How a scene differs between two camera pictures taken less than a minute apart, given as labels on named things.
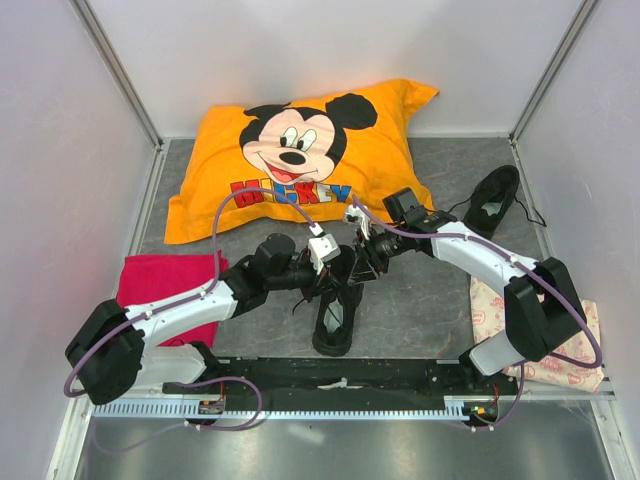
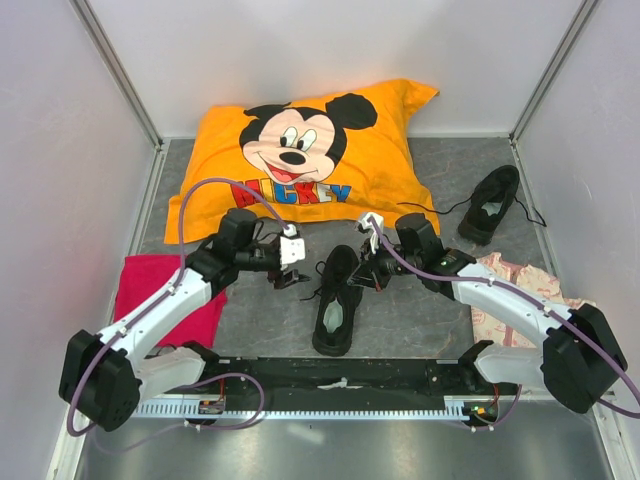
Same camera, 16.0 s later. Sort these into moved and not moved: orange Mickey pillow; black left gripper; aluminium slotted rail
Moved: black left gripper
Not moved: orange Mickey pillow; aluminium slotted rail
